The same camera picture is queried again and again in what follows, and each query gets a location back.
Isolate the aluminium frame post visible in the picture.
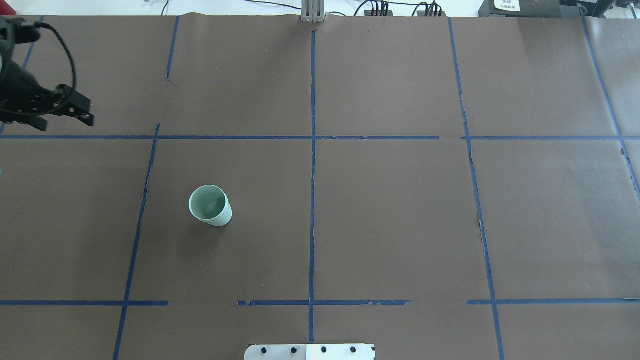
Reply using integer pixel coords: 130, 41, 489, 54
301, 0, 327, 23

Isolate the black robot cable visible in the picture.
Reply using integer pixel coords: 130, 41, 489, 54
30, 22, 78, 101

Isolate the white pedestal column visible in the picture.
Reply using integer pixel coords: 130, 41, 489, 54
244, 343, 377, 360

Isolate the mint green cup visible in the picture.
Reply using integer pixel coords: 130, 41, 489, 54
202, 199, 233, 227
188, 185, 233, 227

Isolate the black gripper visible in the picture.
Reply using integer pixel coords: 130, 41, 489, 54
1, 58, 95, 132

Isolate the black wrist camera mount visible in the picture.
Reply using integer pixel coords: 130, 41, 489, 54
0, 16, 41, 59

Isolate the black desktop box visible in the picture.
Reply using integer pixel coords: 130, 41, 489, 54
478, 0, 582, 19

